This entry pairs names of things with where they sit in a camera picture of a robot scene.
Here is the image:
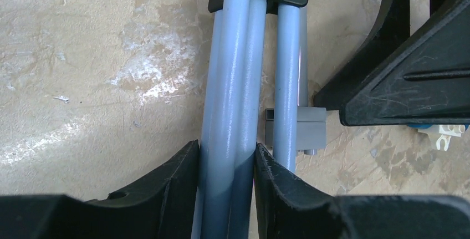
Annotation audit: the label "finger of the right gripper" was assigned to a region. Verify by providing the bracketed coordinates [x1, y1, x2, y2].
[339, 0, 469, 126]
[313, 0, 410, 111]

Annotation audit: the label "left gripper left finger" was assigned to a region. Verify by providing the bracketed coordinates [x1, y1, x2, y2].
[1, 140, 200, 238]

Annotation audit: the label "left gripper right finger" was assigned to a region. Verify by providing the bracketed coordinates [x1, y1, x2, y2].
[254, 144, 469, 238]

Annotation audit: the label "light blue music stand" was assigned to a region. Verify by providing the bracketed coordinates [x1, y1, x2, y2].
[191, 0, 308, 238]

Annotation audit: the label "white lego car blue wheels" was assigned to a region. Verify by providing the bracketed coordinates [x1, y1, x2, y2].
[408, 124, 469, 151]

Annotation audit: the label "red grey lego column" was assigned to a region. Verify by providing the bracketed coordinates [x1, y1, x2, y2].
[264, 7, 328, 156]

